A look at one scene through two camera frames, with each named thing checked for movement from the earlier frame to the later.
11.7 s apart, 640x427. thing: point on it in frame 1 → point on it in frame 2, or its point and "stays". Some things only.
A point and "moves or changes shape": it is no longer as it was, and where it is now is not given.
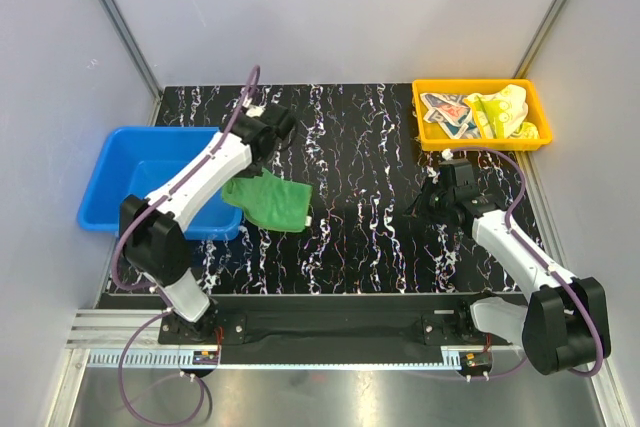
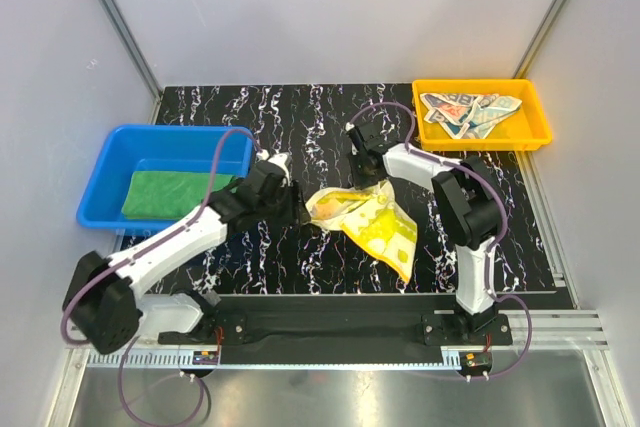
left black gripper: x=250 y=172 → x=296 y=213
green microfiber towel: x=271 y=202 moves or changes shape
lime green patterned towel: x=501 y=115 → x=371 y=217
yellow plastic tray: x=434 y=137 stays
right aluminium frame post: x=554 y=10 stays
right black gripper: x=419 y=205 → x=358 y=182
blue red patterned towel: x=454 y=112 stays
